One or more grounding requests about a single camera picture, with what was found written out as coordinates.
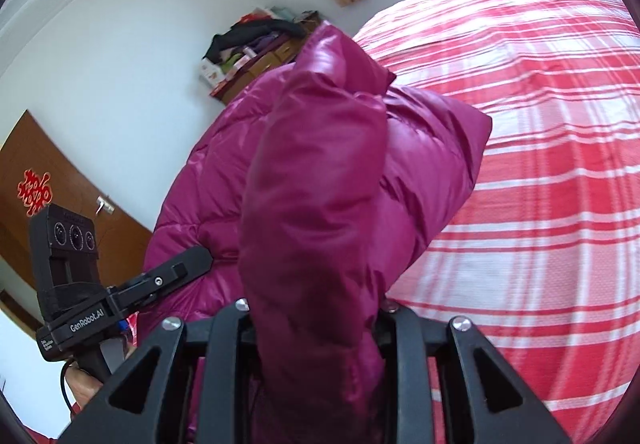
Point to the magenta quilted down jacket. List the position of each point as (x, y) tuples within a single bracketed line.
[(314, 190)]

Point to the black clothes pile on desk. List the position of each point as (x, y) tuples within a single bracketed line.
[(243, 33)]

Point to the person's left hand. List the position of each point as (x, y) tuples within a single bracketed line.
[(81, 386)]

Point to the brown wooden door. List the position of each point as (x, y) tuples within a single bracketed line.
[(121, 239)]

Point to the red double happiness decal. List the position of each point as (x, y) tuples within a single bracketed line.
[(34, 191)]

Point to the white box on desk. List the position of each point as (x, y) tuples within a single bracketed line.
[(211, 73)]

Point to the brown wooden desk cabinet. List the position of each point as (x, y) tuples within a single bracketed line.
[(242, 64)]

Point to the red white plaid bed sheet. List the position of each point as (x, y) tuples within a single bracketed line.
[(544, 256)]

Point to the black camera module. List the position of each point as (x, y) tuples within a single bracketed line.
[(64, 260)]

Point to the silver door handle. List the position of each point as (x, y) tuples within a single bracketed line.
[(103, 205)]

